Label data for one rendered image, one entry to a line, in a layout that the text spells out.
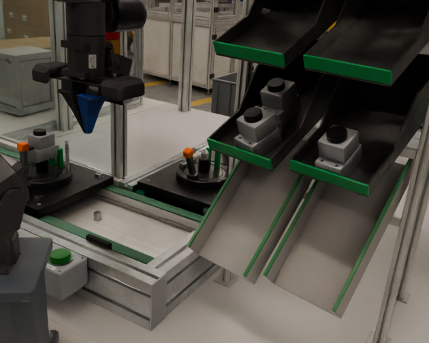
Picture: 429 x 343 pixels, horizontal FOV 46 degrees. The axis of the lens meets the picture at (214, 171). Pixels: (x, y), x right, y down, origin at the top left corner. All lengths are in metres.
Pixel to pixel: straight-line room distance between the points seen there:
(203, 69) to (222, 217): 5.41
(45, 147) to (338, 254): 0.72
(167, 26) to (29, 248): 5.93
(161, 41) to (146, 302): 5.94
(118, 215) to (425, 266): 0.73
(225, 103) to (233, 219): 2.19
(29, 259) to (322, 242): 0.47
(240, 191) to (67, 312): 0.39
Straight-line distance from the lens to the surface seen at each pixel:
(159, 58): 6.79
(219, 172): 1.28
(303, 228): 0.89
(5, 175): 0.72
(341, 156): 0.74
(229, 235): 0.91
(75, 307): 1.02
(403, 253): 0.90
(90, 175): 1.30
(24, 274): 0.76
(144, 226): 1.16
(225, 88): 3.06
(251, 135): 0.79
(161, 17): 6.67
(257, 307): 1.03
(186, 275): 1.00
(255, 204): 0.92
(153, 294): 0.91
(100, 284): 0.99
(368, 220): 0.87
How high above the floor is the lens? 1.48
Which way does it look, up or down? 22 degrees down
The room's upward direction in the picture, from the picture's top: 4 degrees clockwise
